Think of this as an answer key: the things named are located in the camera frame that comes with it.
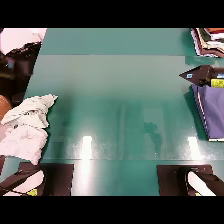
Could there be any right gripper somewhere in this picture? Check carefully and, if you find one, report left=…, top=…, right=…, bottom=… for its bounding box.
left=178, top=64, right=214, bottom=88

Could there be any cream T-shirt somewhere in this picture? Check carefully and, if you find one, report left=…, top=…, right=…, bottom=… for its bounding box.
left=0, top=94, right=59, bottom=130

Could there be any stack of folded clothes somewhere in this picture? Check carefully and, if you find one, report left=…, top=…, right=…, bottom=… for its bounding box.
left=190, top=27, right=224, bottom=59

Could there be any purple garment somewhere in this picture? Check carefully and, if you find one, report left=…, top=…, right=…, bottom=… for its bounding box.
left=191, top=83, right=224, bottom=143

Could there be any white garment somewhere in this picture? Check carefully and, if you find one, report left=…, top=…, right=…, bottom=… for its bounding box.
left=0, top=122, right=50, bottom=166

